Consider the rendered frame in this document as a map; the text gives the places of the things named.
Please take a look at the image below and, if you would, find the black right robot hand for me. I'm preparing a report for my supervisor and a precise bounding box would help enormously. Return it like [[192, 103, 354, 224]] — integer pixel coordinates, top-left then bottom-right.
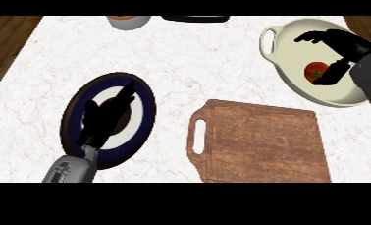
[[293, 28, 371, 86]]

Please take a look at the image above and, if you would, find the brown wooden cutting board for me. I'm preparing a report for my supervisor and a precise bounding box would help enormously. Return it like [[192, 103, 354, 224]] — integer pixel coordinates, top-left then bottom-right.
[[186, 98, 333, 184]]

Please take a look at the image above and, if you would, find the grey cup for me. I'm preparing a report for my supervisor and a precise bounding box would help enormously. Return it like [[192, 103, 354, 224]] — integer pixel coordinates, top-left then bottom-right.
[[107, 15, 152, 31]]

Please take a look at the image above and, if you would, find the red tomato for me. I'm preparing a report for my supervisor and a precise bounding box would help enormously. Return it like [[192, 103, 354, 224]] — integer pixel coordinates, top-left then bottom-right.
[[304, 61, 330, 84]]

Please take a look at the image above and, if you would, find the blue and white plate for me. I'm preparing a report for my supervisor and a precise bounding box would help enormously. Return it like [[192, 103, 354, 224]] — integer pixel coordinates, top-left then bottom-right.
[[59, 71, 158, 171]]

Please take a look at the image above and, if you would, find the black flat object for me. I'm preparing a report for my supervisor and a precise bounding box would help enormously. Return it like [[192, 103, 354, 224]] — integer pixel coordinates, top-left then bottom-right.
[[160, 15, 233, 24]]

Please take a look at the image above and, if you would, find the cream pot with handle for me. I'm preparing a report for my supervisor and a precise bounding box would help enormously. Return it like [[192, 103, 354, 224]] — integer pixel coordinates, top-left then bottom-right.
[[258, 18, 371, 108]]

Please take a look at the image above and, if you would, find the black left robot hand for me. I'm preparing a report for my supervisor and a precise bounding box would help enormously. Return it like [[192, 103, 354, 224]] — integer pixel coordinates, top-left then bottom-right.
[[76, 80, 139, 149]]

